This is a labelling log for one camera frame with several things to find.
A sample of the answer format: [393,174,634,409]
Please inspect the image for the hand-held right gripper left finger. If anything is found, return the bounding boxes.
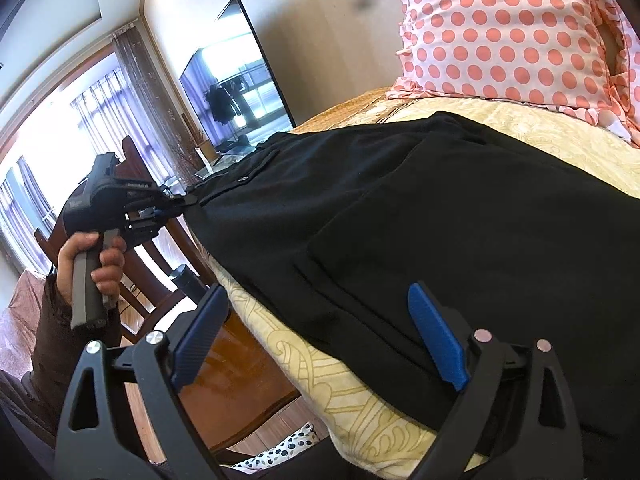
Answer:
[54,283,230,480]

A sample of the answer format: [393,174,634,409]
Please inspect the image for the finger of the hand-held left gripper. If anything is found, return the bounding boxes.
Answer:
[150,194,202,221]

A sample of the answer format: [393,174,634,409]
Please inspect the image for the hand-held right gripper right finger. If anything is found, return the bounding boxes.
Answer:
[407,282,586,480]

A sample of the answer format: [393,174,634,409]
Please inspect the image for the black pants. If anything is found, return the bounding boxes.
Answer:
[184,112,640,463]

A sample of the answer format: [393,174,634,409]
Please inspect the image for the person's left forearm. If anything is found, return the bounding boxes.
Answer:
[27,276,123,423]

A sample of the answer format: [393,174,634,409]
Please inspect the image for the person's left hand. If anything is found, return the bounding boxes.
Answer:
[56,233,128,309]

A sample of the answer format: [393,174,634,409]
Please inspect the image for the wooden chair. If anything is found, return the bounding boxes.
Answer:
[34,135,221,346]

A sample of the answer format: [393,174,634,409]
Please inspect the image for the sheer window curtain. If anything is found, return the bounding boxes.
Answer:
[0,156,57,256]

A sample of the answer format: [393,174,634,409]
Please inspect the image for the brown curtain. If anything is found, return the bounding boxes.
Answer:
[111,19,198,186]

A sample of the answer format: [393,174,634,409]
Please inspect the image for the yellow patterned bed sheet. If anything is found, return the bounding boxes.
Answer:
[210,86,640,472]

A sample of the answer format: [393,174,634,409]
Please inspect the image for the flat screen television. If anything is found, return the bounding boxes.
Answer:
[179,0,296,148]

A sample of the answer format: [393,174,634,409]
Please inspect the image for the black spotted white cloth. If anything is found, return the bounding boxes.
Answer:
[234,422,321,472]

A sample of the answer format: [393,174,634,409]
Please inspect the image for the pink polka dot pillow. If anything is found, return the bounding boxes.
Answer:
[377,0,640,142]

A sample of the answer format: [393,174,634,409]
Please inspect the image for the wooden bed frame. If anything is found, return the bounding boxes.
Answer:
[170,280,307,466]

